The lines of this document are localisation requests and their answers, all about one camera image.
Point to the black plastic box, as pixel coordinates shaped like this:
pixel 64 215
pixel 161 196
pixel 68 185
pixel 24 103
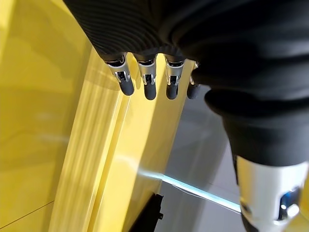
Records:
pixel 147 213

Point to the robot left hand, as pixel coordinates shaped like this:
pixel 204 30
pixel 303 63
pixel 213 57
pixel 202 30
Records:
pixel 217 48

